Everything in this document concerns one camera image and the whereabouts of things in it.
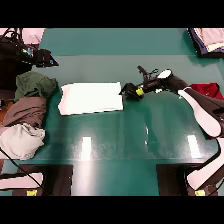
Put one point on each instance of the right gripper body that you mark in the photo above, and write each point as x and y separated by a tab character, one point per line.
133	91

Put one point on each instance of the white T-shirt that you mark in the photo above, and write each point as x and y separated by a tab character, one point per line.
91	98

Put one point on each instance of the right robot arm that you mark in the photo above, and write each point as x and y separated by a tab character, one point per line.
203	110

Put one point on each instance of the red garment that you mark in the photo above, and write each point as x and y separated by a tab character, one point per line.
208	90

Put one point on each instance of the dark blue garment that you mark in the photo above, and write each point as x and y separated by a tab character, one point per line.
198	46

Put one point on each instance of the pale pink garment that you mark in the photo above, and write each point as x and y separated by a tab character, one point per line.
213	38

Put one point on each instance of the green garment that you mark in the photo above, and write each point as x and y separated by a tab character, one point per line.
33	85

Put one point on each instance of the brown garment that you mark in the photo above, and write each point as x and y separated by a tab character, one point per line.
25	111

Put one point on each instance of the pale grey garment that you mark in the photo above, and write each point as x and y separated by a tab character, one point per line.
20	141

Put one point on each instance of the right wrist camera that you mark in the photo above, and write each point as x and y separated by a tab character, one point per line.
143	72

